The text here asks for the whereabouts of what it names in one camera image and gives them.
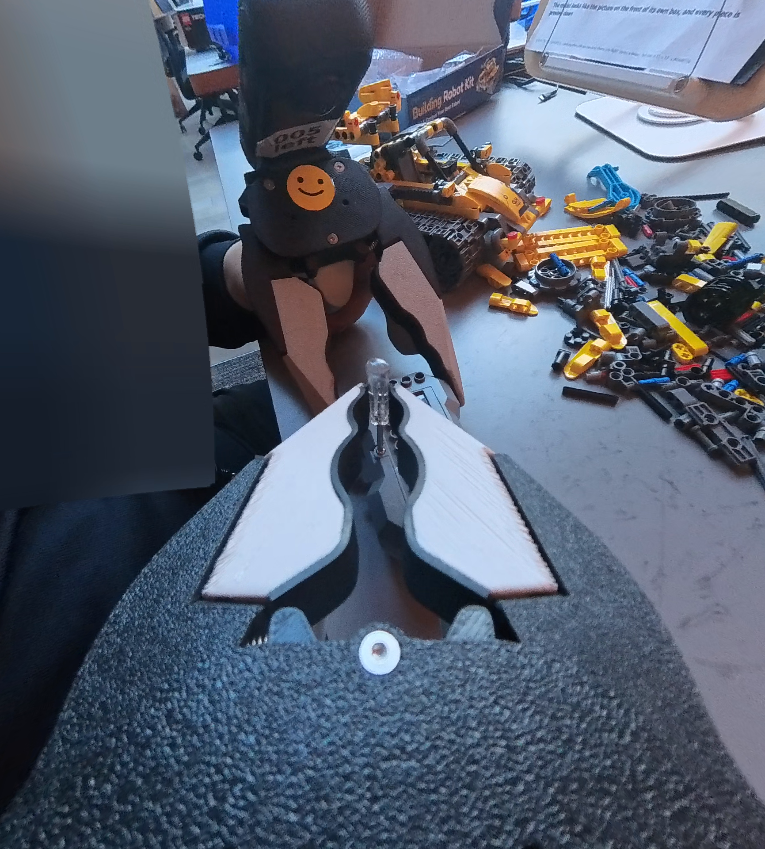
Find short yellow curved piece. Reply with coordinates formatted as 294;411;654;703
562;339;613;381

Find clear-handled screwdriver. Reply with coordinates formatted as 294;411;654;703
364;358;393;460

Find black cable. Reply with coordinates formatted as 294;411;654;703
507;72;560;104

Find pile of small brick pieces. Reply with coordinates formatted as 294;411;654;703
488;163;765;495

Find yellow long beam frame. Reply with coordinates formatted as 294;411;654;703
520;225;629;270

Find blue curved brick piece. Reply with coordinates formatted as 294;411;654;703
584;165;641;212

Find wooden document stand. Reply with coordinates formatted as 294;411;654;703
523;0;765;162

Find clear plastic bag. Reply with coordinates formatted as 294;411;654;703
369;49;427;94

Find yellow tracked toy vehicle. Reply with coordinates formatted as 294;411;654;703
369;118;552;294

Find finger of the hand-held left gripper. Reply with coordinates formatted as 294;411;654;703
262;276;340;416
369;225;465;410

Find dark blue kit box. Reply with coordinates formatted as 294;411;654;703
356;0;509;128

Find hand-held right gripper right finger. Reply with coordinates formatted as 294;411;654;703
391;386;560;626

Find printed instruction sheet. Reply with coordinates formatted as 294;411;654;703
531;0;765;84

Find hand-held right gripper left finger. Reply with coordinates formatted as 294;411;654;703
199;386;364;626

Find person's left hand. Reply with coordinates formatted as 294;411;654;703
222;241;375;333

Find grey studded battery box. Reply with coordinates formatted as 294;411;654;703
346;373;462;552

